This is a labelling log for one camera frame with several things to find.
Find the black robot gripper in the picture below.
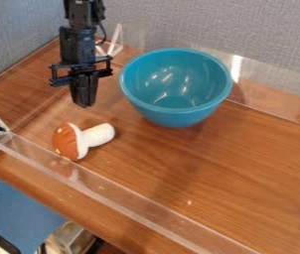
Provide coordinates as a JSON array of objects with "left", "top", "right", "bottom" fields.
[{"left": 50, "top": 27, "right": 112, "bottom": 107}]

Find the brown and white toy mushroom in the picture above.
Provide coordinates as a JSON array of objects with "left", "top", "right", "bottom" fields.
[{"left": 52, "top": 123, "right": 115, "bottom": 161}]

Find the blue plastic bowl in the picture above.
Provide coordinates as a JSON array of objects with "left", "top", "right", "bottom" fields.
[{"left": 119, "top": 48, "right": 231, "bottom": 128}]

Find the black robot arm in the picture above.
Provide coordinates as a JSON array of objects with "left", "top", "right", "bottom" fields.
[{"left": 49, "top": 0, "right": 112, "bottom": 108}]

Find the clear acrylic front barrier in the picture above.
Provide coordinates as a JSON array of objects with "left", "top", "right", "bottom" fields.
[{"left": 1, "top": 132, "right": 258, "bottom": 254}]

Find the metal frame under table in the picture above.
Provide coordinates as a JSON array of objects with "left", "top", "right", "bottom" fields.
[{"left": 34, "top": 221, "right": 95, "bottom": 254}]

